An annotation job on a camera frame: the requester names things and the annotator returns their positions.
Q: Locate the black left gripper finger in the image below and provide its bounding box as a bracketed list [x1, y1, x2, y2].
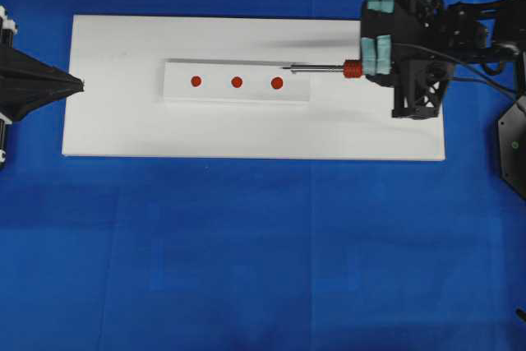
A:
[1, 44, 84, 92]
[1, 83, 84, 122]

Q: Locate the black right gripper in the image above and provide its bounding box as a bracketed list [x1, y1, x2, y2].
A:
[359, 0, 445, 87]

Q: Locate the red handled soldering iron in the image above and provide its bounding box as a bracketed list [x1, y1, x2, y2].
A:
[283, 60, 363, 79]

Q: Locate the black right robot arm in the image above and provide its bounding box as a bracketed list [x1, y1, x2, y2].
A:
[360, 0, 525, 77]

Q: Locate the white strip with red marks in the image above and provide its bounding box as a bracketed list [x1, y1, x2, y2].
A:
[162, 58, 311, 105]

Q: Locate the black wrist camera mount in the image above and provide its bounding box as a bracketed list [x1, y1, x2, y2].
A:
[391, 59, 454, 120]

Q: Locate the black aluminium frame rail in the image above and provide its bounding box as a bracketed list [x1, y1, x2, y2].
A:
[497, 0, 525, 198]

